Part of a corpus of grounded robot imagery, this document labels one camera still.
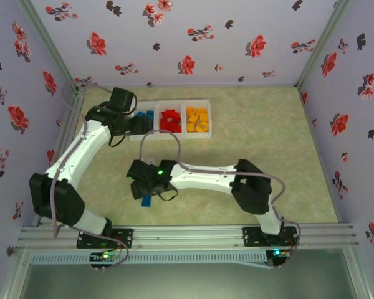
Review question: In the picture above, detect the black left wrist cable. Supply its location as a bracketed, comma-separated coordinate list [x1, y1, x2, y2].
[108, 129, 127, 148]

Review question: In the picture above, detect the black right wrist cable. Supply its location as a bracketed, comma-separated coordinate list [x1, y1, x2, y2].
[157, 186, 179, 202]

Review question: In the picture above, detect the white slotted cable duct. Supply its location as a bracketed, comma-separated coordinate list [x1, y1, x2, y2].
[29, 250, 268, 266]

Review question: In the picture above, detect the right controller circuit board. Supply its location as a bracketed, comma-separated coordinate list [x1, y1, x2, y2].
[266, 248, 292, 268]

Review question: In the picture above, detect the white translucent plastic container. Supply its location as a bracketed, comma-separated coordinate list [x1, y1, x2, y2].
[182, 98, 213, 140]
[154, 100, 186, 140]
[128, 100, 160, 142]

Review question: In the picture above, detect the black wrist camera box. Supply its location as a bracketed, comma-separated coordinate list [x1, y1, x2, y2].
[107, 87, 137, 115]
[127, 159, 158, 182]

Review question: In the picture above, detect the grey right arm cable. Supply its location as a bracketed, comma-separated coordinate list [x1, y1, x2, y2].
[139, 129, 302, 268]

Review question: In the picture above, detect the grey base cable loop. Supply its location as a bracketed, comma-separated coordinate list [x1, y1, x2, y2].
[77, 236, 130, 269]

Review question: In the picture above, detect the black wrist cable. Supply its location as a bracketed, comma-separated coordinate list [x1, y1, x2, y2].
[157, 186, 179, 202]
[108, 129, 127, 148]

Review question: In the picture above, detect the aluminium lower frame rail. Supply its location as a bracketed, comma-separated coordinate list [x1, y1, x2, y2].
[0, 247, 32, 299]
[344, 247, 372, 299]

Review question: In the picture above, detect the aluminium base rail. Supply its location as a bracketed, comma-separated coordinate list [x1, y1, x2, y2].
[17, 224, 359, 250]

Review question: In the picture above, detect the aluminium corner post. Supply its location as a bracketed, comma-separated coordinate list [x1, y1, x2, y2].
[16, 0, 82, 93]
[294, 0, 353, 88]

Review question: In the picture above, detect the aluminium side rail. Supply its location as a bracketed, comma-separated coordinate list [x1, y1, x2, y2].
[48, 87, 87, 175]

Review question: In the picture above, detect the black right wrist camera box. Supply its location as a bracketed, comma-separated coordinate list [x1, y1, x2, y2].
[127, 159, 158, 182]

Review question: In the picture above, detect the grey left arm cable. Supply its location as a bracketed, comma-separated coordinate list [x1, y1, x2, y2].
[51, 81, 115, 239]

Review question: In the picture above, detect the aluminium back rail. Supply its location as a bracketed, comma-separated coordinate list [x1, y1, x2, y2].
[76, 82, 300, 89]

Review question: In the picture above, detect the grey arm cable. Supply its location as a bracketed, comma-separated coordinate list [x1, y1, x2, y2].
[139, 129, 302, 268]
[51, 81, 115, 239]

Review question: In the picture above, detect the controller circuit board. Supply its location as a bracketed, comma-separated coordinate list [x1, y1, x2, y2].
[89, 250, 121, 273]
[266, 248, 292, 268]

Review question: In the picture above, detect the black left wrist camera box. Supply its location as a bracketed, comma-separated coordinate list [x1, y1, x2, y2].
[107, 87, 137, 115]

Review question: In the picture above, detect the left controller circuit board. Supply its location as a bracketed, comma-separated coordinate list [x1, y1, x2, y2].
[89, 250, 121, 273]

